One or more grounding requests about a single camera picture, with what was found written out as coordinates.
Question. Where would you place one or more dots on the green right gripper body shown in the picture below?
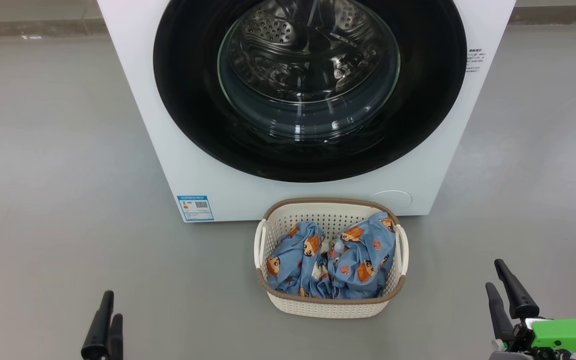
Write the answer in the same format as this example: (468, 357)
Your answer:
(568, 337)

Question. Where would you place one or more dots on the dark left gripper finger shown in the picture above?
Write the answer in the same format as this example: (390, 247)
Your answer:
(116, 340)
(97, 335)

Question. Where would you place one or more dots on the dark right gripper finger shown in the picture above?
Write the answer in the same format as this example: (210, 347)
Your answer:
(501, 320)
(520, 300)

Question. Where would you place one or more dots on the blue cartoon print garment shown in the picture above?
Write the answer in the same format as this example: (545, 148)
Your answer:
(293, 260)
(363, 250)

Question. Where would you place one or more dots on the black glass washer door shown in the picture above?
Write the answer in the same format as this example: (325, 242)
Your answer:
(188, 100)

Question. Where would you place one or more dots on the white front-load washing machine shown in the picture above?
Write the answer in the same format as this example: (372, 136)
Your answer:
(133, 100)

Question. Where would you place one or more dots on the blue energy label sticker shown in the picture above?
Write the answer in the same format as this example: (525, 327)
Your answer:
(195, 207)

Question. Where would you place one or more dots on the round white filter cover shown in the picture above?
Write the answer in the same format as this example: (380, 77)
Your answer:
(393, 199)

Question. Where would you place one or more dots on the cream perforated laundry basket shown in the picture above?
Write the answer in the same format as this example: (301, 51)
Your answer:
(328, 307)

